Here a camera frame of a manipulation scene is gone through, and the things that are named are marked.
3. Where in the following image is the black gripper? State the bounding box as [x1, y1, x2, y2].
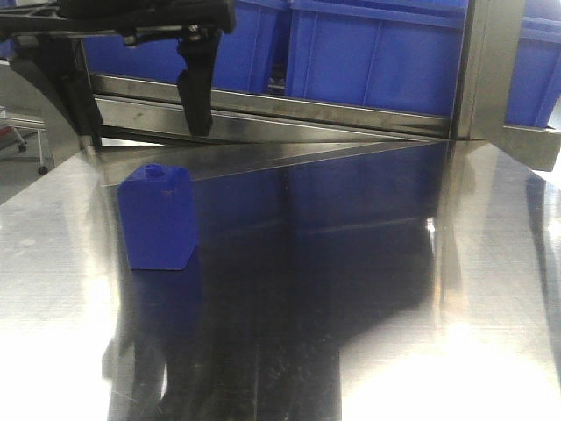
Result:
[1, 1, 236, 137]

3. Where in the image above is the blue part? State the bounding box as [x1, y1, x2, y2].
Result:
[117, 163, 198, 271]

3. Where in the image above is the blue bin left lower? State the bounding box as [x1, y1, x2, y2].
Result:
[81, 0, 292, 96]

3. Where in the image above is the blue bin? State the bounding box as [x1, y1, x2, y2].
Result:
[285, 1, 467, 117]
[505, 1, 560, 128]
[81, 0, 292, 96]

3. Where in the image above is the wheeled cart leg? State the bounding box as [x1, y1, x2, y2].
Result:
[1, 106, 49, 175]

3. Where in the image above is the blue bin right lower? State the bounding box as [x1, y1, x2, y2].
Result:
[285, 1, 467, 117]

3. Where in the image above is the blue bin far right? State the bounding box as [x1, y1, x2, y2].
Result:
[505, 1, 560, 128]

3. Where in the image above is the steel shelf rack frame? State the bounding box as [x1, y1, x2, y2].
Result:
[0, 0, 561, 173]

